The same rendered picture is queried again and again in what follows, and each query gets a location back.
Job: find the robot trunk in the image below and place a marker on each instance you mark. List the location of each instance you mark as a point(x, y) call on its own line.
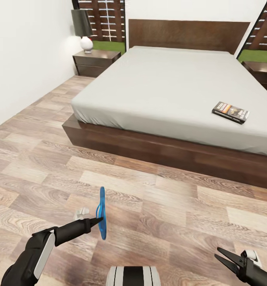
point(133, 276)

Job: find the table lamp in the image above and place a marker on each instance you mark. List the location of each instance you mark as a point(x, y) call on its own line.
point(82, 28)

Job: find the bed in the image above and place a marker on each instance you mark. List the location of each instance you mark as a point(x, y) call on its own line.
point(155, 102)

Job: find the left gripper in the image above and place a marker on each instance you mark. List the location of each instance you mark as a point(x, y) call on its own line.
point(79, 227)

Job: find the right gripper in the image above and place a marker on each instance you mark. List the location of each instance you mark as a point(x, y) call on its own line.
point(244, 268)

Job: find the sandal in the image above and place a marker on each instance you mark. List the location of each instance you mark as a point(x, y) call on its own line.
point(100, 212)

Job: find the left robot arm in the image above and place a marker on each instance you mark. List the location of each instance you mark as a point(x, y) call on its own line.
point(29, 266)

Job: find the hardback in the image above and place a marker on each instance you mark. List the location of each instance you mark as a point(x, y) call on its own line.
point(231, 112)

